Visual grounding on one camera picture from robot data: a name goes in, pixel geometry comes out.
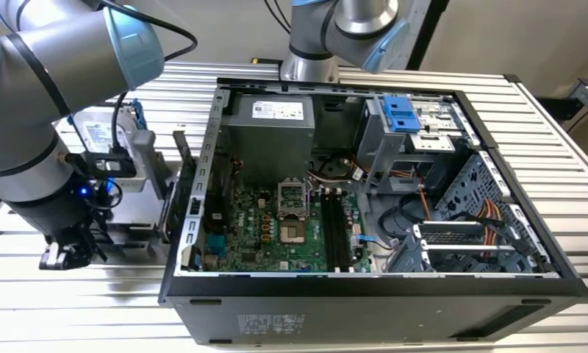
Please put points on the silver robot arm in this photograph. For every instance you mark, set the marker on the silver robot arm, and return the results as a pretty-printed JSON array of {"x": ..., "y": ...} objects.
[{"x": 53, "y": 92}]

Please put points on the black RAM slot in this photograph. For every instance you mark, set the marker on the black RAM slot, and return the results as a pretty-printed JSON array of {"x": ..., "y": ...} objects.
[
  {"x": 332, "y": 235},
  {"x": 345, "y": 235}
]

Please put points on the grey parts rack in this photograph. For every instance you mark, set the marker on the grey parts rack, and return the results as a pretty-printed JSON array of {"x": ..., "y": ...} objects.
[{"x": 141, "y": 206}]

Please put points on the hard disk in blue carrier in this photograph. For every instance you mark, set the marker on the hard disk in blue carrier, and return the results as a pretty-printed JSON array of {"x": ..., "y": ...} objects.
[{"x": 95, "y": 132}]

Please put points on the black plastic case latch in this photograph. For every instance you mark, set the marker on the black plastic case latch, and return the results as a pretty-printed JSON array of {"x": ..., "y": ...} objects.
[{"x": 195, "y": 206}]

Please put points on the green graphics card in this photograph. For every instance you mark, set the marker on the green graphics card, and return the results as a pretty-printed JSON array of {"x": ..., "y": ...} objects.
[{"x": 185, "y": 173}]

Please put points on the blue expansion slot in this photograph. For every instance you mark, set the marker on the blue expansion slot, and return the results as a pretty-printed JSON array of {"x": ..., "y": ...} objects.
[{"x": 215, "y": 245}]

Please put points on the black case fan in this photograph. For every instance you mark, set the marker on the black case fan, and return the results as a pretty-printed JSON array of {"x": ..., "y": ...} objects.
[{"x": 223, "y": 180}]

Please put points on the green motherboard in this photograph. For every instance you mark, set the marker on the green motherboard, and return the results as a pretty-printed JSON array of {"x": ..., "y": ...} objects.
[{"x": 255, "y": 228}]

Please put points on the grey power supply unit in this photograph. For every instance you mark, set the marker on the grey power supply unit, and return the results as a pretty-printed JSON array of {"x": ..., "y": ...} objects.
[{"x": 269, "y": 147}]

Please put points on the CPU socket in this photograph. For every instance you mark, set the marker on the CPU socket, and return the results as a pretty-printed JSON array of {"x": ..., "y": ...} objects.
[{"x": 292, "y": 233}]

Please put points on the round black speaker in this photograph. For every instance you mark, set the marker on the round black speaker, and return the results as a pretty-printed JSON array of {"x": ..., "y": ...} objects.
[{"x": 337, "y": 167}]

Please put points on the yellow tipped black bar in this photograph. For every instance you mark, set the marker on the yellow tipped black bar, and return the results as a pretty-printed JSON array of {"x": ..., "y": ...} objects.
[{"x": 256, "y": 60}]

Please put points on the black PC case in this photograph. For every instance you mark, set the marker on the black PC case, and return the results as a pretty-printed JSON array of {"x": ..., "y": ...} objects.
[{"x": 372, "y": 316}]

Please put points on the blue plastic drive latch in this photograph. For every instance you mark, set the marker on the blue plastic drive latch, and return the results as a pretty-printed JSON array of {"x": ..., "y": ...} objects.
[{"x": 399, "y": 114}]

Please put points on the grey metal disk bay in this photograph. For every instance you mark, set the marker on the grey metal disk bay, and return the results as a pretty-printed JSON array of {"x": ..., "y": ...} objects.
[{"x": 471, "y": 248}]

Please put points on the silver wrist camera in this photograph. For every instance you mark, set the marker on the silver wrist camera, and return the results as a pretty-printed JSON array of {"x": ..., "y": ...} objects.
[{"x": 109, "y": 165}]

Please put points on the black vertical post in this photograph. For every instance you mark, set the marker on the black vertical post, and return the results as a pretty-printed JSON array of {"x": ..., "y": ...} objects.
[{"x": 428, "y": 33}]

